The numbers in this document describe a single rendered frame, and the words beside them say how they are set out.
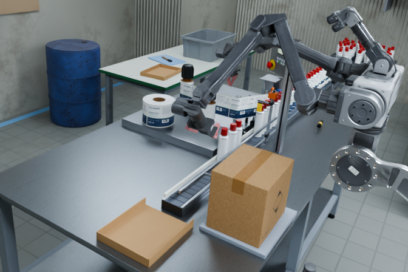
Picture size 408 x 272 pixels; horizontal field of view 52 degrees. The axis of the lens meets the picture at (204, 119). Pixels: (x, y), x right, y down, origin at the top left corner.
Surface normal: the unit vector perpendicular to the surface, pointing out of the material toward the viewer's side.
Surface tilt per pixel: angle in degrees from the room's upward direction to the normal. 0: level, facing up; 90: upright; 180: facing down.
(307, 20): 90
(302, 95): 51
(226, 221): 90
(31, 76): 90
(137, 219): 0
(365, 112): 90
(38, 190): 0
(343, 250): 0
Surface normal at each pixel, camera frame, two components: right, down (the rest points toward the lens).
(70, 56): 0.18, 0.40
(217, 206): -0.50, 0.30
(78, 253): 0.08, -0.91
